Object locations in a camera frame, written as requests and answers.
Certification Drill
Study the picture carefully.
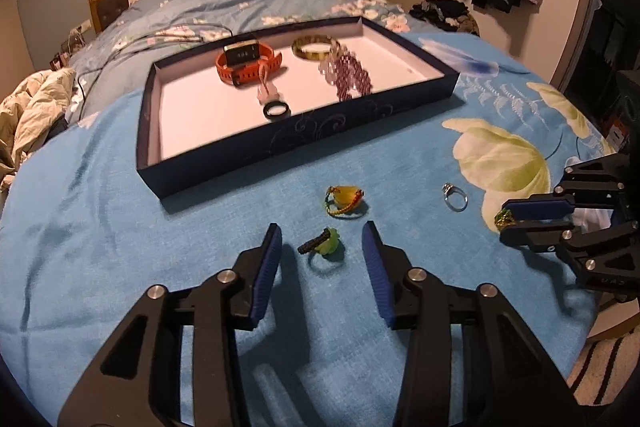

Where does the green gold ring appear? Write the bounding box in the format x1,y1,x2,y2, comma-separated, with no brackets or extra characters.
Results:
493,208,516,232

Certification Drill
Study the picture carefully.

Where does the green charm ring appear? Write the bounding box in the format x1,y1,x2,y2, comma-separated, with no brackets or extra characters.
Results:
297,226,346,266

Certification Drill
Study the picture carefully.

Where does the yellow duck ring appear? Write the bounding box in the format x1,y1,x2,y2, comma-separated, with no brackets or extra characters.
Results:
323,185,366,219

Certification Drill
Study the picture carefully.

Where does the black ring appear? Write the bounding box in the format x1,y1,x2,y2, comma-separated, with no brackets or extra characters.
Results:
262,100,292,122

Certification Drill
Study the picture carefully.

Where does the orange smart watch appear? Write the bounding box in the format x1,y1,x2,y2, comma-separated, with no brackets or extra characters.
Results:
215,39,282,87

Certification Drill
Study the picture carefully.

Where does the clear crystal bead bracelet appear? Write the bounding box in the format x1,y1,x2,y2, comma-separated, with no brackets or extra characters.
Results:
316,44,357,89

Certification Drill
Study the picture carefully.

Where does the purple bead bracelet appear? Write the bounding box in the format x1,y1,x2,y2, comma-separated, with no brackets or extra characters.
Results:
332,54,374,102

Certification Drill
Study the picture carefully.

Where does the gold bangle bracelet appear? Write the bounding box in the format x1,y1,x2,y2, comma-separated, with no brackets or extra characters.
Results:
290,33,342,63

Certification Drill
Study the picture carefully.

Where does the dark blue shallow box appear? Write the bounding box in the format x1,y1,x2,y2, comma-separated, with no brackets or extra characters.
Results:
136,17,459,198

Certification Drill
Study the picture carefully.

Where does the light blue floral blanket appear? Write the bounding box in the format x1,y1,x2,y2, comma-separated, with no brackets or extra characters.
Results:
1,36,611,426

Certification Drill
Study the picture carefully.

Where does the dark clothes pile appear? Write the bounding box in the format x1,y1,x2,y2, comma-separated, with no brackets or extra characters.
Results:
409,0,480,37

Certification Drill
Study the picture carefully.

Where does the grey-blue floral duvet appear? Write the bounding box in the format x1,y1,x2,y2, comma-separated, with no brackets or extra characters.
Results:
66,0,436,124

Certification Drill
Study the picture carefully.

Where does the beige crumpled jacket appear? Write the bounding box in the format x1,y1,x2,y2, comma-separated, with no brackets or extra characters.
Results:
0,67,76,194

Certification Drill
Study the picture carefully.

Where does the silver ring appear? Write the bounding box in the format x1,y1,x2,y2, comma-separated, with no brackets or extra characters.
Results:
441,182,470,212

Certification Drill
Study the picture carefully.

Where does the black cable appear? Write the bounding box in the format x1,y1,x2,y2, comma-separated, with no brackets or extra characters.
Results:
74,22,237,108

